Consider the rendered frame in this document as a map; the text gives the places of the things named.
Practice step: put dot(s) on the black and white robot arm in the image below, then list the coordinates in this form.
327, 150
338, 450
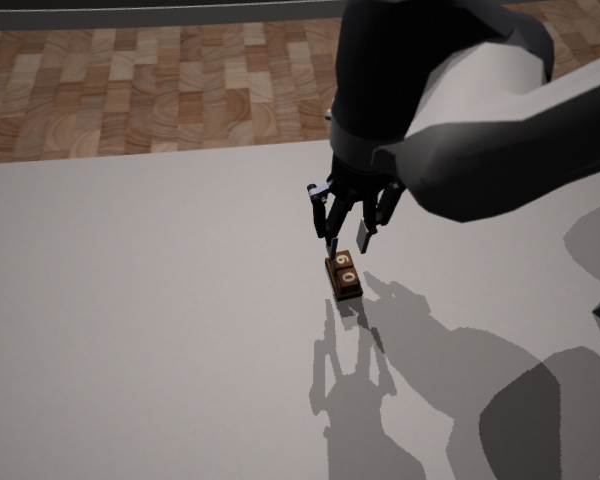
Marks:
475, 147

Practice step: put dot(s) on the brown wooden cube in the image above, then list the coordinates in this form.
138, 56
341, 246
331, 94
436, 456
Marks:
347, 281
342, 261

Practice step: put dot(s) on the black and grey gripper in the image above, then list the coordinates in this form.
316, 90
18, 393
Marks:
341, 177

